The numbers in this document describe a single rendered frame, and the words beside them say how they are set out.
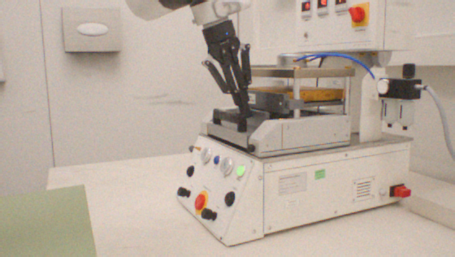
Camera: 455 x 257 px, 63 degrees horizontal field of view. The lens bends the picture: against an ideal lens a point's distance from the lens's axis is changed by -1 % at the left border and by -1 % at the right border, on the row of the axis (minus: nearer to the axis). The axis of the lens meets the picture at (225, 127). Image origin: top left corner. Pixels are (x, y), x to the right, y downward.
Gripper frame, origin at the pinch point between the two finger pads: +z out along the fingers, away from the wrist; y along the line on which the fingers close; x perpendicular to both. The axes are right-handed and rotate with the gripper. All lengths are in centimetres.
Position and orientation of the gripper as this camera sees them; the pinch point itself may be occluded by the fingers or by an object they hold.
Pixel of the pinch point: (242, 103)
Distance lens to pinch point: 93.5
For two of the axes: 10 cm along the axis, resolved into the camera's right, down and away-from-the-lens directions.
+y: -8.4, 4.1, -3.5
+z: 3.2, 9.0, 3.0
